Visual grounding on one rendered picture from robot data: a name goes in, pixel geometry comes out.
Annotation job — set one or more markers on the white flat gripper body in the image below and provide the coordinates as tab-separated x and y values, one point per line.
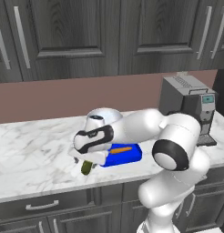
92	156

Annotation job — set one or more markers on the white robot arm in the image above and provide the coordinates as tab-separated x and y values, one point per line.
177	142

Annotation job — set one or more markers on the blue rectangular tray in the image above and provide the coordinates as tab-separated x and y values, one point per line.
126	157

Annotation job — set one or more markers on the orange carrot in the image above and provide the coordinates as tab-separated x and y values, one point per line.
121	150

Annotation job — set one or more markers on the dark wood drawer front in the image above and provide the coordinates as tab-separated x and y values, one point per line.
112	192
44	204

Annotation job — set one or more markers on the dark wood base cupboard door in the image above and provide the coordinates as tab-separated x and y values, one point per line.
19	226
208	209
86	221

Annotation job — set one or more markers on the grey coffee machine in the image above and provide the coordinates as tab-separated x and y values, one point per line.
183	97

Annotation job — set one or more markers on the dark tall cabinet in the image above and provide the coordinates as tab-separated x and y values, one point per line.
221	91

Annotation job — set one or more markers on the dark wood wall cupboard door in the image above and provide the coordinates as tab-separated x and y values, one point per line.
221	30
4	45
165	33
71	36

